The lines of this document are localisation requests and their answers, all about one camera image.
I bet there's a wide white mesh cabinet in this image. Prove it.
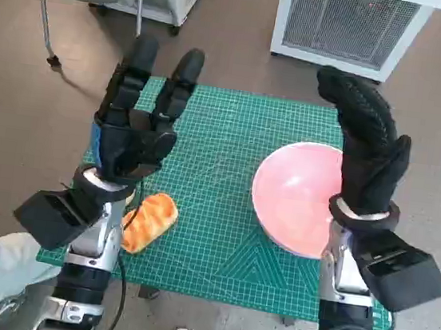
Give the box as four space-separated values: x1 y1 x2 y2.
267 0 441 90

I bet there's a long orange braided bread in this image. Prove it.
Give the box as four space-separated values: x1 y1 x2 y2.
118 188 181 260

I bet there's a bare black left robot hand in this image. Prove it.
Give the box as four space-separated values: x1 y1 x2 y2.
85 28 209 193

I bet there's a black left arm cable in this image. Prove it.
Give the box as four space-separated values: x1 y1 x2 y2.
97 176 147 330

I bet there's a pink bowl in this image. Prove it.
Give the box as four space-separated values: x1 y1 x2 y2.
244 135 348 263

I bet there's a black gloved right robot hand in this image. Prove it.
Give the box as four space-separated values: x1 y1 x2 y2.
299 63 420 225

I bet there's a green cutting mat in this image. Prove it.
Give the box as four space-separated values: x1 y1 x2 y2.
32 64 419 330

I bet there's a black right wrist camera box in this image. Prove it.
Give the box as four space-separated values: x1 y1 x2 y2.
348 225 441 319

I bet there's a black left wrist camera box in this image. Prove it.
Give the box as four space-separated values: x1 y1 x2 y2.
9 184 101 256

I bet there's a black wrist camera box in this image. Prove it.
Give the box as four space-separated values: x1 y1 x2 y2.
9 184 101 256
348 225 441 319

